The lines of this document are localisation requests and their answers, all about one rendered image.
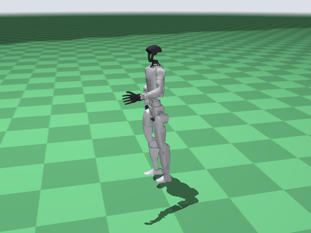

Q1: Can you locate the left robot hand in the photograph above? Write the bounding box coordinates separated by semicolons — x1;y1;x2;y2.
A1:
123;91;141;105

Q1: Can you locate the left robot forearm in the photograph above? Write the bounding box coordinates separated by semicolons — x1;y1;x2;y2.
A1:
140;89;162;100

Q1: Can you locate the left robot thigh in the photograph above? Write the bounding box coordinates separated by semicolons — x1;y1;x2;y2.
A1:
154;111;169;152

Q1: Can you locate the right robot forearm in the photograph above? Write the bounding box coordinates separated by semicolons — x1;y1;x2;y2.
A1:
144;91;151;108

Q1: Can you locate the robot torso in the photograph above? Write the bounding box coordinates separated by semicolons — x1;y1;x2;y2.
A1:
145;63;165;118

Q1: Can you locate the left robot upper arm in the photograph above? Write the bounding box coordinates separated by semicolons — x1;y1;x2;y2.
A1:
153;67;166;91

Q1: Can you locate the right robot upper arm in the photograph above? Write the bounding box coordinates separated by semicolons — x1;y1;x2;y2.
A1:
143;67;147;92

